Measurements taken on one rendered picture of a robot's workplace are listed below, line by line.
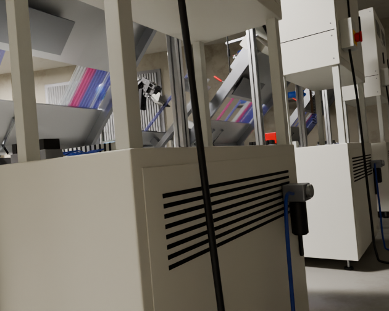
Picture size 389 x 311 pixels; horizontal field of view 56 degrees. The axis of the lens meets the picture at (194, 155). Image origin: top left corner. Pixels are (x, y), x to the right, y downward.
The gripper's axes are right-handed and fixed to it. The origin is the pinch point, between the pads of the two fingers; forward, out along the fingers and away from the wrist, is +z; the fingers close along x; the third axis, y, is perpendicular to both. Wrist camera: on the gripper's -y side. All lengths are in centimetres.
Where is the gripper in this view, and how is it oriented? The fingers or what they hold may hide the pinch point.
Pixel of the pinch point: (164, 105)
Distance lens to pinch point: 196.2
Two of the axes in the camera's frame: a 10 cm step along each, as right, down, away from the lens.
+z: 7.5, 5.3, -4.0
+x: 4.8, -0.1, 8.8
